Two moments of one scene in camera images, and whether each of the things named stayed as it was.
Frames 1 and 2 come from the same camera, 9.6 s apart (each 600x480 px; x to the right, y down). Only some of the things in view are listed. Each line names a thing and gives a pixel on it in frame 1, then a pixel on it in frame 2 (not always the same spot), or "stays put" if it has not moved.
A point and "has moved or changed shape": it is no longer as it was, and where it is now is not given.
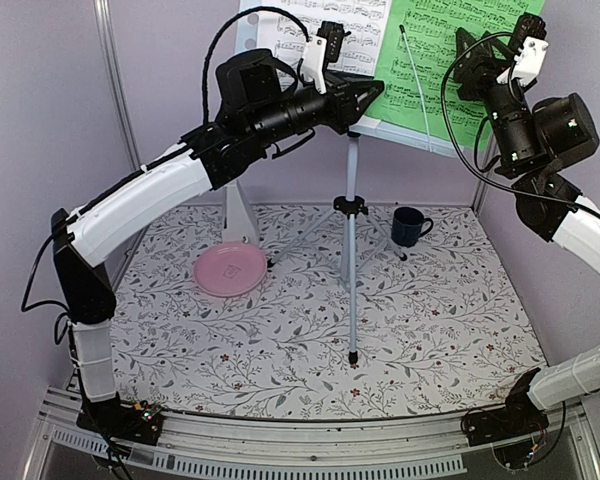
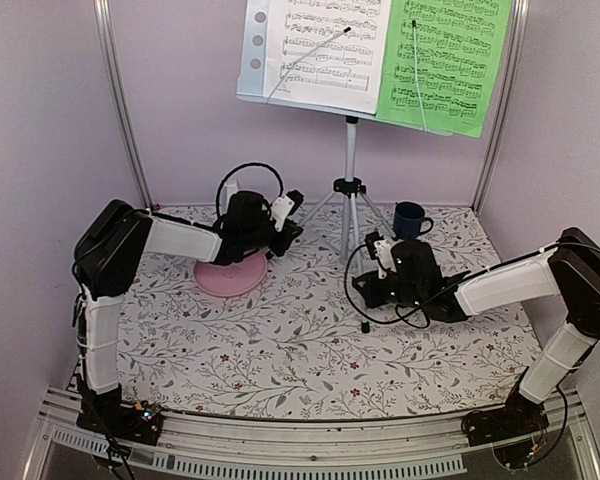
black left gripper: [347, 111] → [287, 235]
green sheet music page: [394, 101] has moved or changed shape
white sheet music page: [366, 21] stays put
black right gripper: [480, 68] → [372, 296]
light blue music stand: [352, 207] has moved or changed shape
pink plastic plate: [230, 269] stays put
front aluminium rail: [304, 448] stays put
